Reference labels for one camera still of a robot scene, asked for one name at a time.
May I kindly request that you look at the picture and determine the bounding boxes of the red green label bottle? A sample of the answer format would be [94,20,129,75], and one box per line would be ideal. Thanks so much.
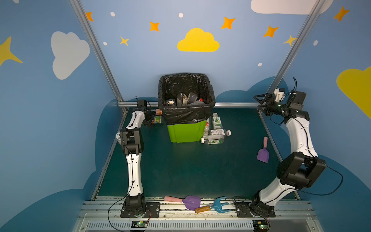
[152,115,163,124]

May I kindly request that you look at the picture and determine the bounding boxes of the purple text label bottle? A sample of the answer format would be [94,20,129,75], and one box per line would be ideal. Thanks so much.
[209,129,231,136]

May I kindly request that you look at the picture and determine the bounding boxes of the tall red white label bottle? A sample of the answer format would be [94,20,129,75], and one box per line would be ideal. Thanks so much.
[203,119,210,139]

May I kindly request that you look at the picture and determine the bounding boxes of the clear square bottle white cap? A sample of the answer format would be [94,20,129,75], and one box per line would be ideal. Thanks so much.
[201,137,225,145]

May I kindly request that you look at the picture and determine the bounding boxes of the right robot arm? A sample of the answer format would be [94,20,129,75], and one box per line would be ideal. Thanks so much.
[249,90,326,217]

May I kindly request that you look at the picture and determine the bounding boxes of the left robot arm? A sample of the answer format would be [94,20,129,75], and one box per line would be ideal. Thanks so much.
[119,100,156,218]

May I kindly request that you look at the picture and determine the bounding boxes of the green bin with black liner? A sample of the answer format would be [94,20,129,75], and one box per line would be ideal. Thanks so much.
[157,73,215,143]

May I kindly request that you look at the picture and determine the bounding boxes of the rear aluminium crossbar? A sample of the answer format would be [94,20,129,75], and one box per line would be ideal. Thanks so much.
[118,101,259,108]

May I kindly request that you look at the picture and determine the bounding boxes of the left circuit board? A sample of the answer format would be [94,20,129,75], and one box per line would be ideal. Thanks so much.
[131,220,149,228]

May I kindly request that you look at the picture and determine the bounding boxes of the circuit board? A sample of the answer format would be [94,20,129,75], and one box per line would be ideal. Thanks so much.
[253,220,270,232]
[131,220,149,228]

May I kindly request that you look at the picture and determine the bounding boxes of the right circuit board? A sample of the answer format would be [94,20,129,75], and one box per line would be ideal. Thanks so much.
[253,220,270,232]

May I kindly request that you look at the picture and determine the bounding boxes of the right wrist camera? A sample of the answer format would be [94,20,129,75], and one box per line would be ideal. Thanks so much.
[274,88,286,102]

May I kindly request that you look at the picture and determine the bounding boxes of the purple spatula pink handle right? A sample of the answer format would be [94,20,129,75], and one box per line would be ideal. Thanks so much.
[257,137,270,163]

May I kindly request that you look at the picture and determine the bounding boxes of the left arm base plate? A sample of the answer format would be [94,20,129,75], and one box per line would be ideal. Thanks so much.
[120,202,160,219]

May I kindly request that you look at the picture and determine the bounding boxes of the purple shovel pink handle front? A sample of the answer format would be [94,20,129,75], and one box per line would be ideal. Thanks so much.
[164,195,201,211]

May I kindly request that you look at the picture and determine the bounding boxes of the left aluminium frame post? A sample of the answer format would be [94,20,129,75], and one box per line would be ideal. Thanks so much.
[70,0,124,103]

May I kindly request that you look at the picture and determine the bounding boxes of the aluminium frame post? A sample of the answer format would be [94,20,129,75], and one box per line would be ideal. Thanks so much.
[70,0,124,103]
[267,1,333,94]

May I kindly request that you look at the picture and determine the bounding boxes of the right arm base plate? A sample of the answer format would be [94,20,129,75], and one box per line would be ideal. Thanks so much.
[234,201,276,218]

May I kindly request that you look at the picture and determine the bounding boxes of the right aluminium frame post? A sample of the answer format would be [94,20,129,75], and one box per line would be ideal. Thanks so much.
[267,1,333,94]

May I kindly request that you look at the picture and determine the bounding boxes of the blue fork rake wooden handle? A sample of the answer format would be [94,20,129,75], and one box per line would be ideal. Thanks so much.
[195,196,231,214]

